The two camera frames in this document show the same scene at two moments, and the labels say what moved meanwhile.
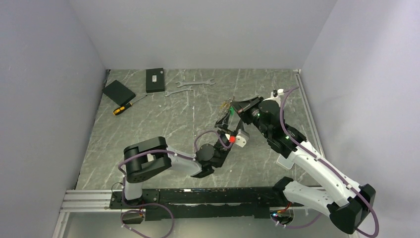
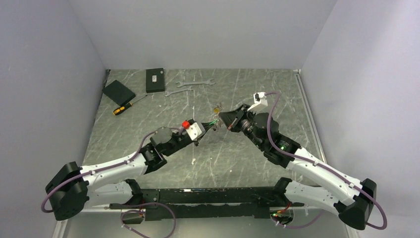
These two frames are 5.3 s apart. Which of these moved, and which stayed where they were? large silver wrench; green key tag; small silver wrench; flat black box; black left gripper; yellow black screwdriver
Moved: green key tag; black left gripper
Stayed: small silver wrench; large silver wrench; yellow black screwdriver; flat black box
